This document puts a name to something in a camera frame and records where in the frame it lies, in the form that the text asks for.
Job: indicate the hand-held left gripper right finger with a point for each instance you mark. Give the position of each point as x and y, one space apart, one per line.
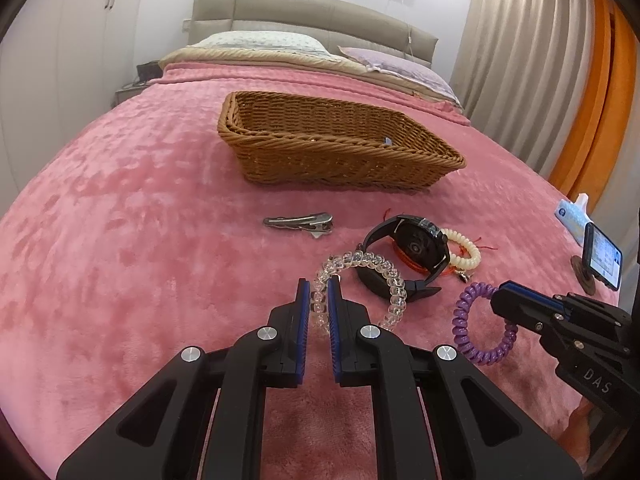
334 320

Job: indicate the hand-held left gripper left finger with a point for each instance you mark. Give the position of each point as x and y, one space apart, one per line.
300 320

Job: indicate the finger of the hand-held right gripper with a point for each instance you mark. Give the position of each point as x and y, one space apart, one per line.
535 294
520 313

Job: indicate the brown wicker basket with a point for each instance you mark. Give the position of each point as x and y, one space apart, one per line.
310 152

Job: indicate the round phone stand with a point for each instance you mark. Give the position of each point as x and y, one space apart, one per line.
581 272

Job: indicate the black smartphone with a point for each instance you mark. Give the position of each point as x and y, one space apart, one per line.
604 257

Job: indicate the white tissue pack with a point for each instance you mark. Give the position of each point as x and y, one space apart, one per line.
572 215

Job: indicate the metal hair clip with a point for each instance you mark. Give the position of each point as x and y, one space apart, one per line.
300 222

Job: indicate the black wrist watch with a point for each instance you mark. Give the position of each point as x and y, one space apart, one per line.
415 245

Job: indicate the pink plush blanket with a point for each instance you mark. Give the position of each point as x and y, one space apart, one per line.
125 240

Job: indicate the orange curtain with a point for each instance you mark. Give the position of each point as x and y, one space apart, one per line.
600 110

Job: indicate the beige curtain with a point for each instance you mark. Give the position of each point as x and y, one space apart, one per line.
520 60

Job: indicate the lilac pillow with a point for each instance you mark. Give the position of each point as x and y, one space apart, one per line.
400 67

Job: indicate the beige quilt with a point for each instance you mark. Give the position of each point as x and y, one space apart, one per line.
260 59

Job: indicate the white floral pillow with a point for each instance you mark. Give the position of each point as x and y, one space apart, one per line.
260 41

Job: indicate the grey nightstand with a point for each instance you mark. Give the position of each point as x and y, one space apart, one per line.
127 94

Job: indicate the black bedside device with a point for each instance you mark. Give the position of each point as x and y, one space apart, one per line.
148 71

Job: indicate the grey padded headboard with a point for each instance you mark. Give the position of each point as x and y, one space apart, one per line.
300 10

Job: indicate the white wardrobe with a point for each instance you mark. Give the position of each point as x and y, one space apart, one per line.
60 60

